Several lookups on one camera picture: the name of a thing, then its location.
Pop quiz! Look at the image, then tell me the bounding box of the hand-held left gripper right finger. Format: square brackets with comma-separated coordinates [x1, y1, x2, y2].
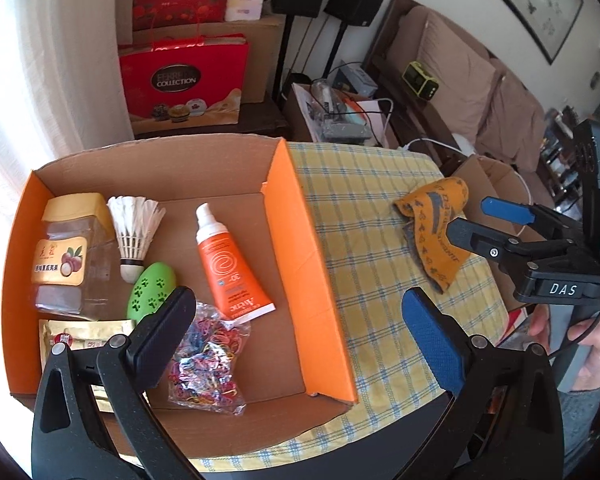
[401, 287, 566, 480]

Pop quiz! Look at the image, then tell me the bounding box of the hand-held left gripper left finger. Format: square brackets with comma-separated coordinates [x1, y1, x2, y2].
[30, 286, 211, 480]

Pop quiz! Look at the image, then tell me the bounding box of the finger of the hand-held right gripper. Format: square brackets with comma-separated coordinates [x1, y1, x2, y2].
[446, 216, 548, 273]
[480, 196, 583, 242]

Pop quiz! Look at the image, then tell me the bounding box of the orange printed cloth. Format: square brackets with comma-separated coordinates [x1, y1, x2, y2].
[392, 177, 473, 295]

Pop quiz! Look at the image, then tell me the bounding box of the green egg-shaped toy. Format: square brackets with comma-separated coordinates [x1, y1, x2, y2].
[126, 261, 179, 322]

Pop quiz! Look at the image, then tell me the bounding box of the bag of colourful rubber bands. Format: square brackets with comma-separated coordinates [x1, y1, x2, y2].
[166, 300, 253, 417]

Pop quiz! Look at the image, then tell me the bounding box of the gold foil packet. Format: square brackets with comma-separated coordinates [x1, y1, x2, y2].
[37, 317, 138, 413]

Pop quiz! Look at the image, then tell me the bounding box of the orange white sunscreen tube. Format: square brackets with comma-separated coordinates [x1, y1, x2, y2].
[195, 202, 276, 320]

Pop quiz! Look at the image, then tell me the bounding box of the white feather shuttlecock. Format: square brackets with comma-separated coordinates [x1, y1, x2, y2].
[106, 196, 167, 283]

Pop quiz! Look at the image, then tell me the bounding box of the clear jar with yellow lid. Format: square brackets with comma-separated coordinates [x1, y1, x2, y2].
[34, 193, 117, 322]

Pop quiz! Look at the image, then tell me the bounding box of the orange cardboard box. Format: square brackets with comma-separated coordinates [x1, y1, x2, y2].
[2, 132, 358, 458]

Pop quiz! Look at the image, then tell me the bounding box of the person's right forearm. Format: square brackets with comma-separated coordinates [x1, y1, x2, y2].
[555, 380, 600, 480]

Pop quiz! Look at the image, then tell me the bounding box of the open brown cardboard box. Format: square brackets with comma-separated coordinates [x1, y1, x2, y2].
[450, 155, 548, 243]

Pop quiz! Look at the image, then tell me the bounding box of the cluttered shelf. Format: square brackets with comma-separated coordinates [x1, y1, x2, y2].
[540, 107, 588, 221]

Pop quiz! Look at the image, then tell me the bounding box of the small beige sofa cushion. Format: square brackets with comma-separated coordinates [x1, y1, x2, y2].
[475, 67, 546, 173]

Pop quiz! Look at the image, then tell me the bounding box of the yellow checked tablecloth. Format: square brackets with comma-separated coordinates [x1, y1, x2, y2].
[187, 141, 511, 473]

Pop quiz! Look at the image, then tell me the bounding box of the large beige sofa cushion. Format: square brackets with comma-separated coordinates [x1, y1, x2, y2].
[390, 7, 496, 148]

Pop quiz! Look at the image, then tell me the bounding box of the green portable radio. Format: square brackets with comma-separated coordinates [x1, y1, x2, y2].
[402, 61, 442, 101]

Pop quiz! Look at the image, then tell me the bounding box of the grey flat device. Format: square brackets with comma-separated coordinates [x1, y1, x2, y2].
[322, 122, 373, 143]

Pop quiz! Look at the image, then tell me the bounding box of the grey blue small box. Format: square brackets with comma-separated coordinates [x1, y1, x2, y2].
[330, 62, 380, 96]

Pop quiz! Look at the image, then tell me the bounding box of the cardboard box with papers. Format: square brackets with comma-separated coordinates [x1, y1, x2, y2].
[285, 82, 396, 147]

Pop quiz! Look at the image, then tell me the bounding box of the black speaker stand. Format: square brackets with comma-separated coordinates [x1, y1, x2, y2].
[325, 17, 347, 77]
[275, 15, 297, 106]

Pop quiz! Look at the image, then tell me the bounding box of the dark wooden side table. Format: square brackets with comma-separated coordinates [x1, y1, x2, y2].
[130, 100, 291, 142]

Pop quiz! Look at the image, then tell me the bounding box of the red chocolate gift bag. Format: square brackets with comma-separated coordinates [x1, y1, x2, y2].
[118, 35, 251, 137]

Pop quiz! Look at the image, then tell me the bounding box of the white curtain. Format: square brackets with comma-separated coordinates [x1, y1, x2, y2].
[0, 0, 133, 221]

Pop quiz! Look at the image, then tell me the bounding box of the white cable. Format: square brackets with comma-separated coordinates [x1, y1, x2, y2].
[405, 137, 531, 233]

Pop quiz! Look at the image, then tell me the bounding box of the framed wall picture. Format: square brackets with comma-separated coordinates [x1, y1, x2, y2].
[462, 0, 583, 66]

